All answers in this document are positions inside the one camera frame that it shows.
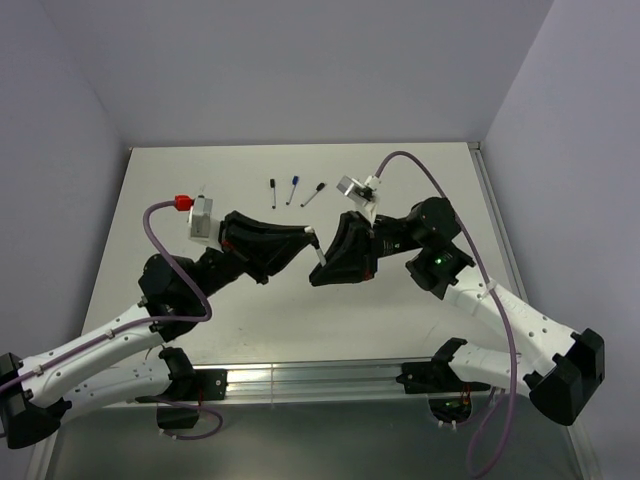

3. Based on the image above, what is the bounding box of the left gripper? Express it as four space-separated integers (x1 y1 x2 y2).
192 213 318 302

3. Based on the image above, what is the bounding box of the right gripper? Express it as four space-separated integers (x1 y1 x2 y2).
309 208 426 283

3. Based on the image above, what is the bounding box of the white pen black tip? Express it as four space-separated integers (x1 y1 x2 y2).
300 190 319 208

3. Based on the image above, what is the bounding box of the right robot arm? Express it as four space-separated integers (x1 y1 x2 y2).
309 197 605 426

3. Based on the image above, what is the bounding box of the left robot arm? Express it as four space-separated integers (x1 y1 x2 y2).
1 196 320 450

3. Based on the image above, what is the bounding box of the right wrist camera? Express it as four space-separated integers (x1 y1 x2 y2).
337 175 381 225

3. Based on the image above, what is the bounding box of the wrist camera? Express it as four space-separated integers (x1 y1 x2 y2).
174 195 221 249
337 175 381 225

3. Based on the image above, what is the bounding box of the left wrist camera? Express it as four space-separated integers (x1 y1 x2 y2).
174 195 221 249

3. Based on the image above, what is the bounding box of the aluminium front rail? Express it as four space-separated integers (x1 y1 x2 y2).
47 352 574 406

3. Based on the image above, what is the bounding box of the aluminium side rail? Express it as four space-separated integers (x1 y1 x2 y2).
463 142 528 313

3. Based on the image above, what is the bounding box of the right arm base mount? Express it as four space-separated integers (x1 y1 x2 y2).
395 361 473 426

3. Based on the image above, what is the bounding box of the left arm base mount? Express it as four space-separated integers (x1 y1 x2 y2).
135 369 227 441

